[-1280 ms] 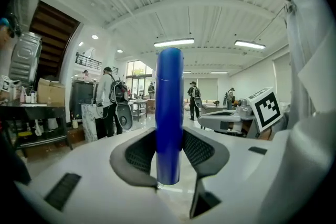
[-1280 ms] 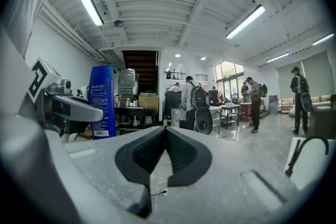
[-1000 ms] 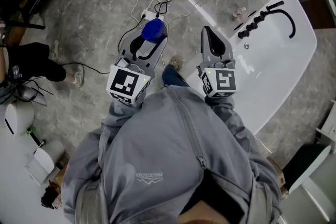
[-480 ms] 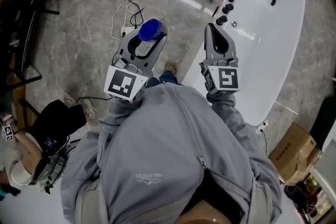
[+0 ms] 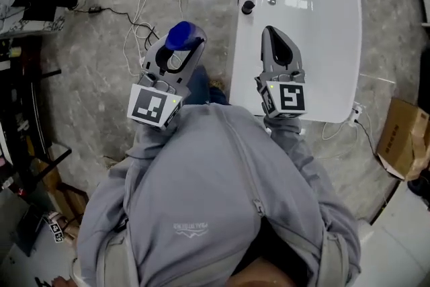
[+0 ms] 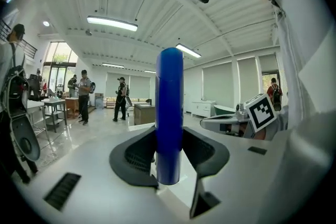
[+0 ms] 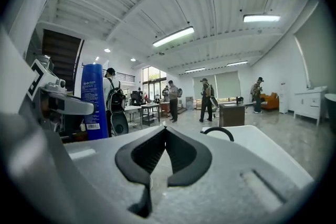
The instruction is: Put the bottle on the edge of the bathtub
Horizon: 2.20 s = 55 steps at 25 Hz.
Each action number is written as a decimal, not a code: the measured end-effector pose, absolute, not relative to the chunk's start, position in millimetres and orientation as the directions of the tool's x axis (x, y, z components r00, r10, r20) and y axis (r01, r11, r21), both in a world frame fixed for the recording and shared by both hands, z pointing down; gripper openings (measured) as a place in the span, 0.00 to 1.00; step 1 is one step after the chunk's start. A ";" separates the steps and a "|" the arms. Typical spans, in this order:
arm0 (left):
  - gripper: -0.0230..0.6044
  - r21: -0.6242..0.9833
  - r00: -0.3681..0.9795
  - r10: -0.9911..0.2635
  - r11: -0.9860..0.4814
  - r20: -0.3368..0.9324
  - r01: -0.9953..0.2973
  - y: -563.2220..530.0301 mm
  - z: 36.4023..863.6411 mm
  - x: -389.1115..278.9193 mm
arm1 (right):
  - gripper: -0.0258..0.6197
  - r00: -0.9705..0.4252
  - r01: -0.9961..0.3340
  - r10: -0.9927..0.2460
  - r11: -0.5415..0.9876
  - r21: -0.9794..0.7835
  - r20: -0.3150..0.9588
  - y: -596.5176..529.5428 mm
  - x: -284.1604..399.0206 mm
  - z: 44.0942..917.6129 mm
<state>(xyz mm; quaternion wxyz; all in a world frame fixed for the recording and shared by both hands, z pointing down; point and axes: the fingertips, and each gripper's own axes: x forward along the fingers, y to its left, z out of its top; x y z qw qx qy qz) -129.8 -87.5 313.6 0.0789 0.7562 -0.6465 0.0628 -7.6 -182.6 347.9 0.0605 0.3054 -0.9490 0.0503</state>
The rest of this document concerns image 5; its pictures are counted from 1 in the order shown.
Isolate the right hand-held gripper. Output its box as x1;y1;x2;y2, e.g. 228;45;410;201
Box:
254;26;308;119

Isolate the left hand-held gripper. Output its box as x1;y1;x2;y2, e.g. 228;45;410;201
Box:
126;36;206;132

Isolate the blue bottle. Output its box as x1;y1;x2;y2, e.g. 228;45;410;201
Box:
167;20;207;52

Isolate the white bathtub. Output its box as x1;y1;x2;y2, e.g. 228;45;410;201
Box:
229;0;363;124

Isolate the person's left forearm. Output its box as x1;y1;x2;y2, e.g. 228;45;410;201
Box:
125;117;179;162

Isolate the person's right forearm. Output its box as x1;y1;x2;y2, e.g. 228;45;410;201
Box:
263;114;315;165

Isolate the person's leg in jeans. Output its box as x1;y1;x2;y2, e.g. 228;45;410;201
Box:
183;65;232;107

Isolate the person's grey hoodie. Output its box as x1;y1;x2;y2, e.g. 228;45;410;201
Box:
76;101;362;287

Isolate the cardboard box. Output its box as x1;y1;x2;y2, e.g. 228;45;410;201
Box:
375;97;430;181

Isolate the marble slab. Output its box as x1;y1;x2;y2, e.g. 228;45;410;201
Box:
0;0;67;36

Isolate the printed tag strip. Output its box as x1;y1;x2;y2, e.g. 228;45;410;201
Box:
48;216;65;243

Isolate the black cable with power adapter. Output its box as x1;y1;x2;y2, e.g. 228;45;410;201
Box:
72;5;161;48

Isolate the short white cable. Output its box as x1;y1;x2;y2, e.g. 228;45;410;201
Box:
321;109;360;142

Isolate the thin black cable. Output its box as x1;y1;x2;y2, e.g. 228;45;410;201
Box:
353;118;378;156

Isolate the black metal frame table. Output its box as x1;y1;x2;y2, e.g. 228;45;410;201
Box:
0;36;73;201

